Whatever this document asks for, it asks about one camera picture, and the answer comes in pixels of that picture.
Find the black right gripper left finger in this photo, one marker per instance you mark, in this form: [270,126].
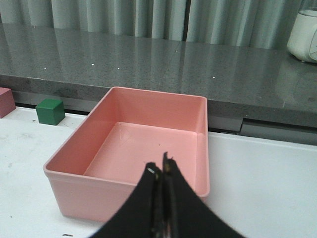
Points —
[140,215]

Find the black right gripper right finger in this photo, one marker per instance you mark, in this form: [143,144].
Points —
[186,215]

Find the pink plastic bin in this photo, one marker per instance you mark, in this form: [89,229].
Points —
[98,166]

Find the green cube block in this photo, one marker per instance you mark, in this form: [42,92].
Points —
[50,111]

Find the grey stone counter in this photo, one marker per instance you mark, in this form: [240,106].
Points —
[252,92]

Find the pink cube block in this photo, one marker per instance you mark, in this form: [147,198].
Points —
[7,103]

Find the grey curtain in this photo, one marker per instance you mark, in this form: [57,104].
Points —
[263,24]

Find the white appliance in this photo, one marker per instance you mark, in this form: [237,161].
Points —
[302,42]

